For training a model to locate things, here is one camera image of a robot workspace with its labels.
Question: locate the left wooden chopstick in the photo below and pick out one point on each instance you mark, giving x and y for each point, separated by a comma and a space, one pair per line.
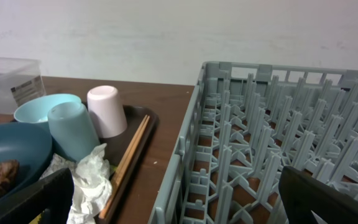
103, 213

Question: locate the grey dishwasher rack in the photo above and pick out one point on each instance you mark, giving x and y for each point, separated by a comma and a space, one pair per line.
244, 123

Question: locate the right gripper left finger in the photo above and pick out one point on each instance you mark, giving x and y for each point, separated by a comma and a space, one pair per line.
52, 194

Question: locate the wooden chopstick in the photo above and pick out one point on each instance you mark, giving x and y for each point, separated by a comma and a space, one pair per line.
125, 161
103, 213

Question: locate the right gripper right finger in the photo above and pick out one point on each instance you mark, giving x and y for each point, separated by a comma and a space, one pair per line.
302, 196

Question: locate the right wooden chopstick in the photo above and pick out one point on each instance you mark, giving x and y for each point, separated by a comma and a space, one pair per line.
125, 161

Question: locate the light blue plastic cup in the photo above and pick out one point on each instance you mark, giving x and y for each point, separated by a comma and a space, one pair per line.
72, 129

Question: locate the crumpled white tissue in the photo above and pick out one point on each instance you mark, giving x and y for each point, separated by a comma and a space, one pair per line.
90, 183

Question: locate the dark blue plate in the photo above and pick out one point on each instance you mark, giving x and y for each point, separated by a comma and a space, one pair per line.
29, 144

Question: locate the pink plastic cup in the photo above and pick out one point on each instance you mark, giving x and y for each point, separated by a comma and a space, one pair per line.
106, 111

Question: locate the clear plastic bin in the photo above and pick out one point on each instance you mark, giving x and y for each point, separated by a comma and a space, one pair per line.
20, 82

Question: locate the light blue bowl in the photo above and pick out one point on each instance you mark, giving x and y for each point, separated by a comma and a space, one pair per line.
36, 111

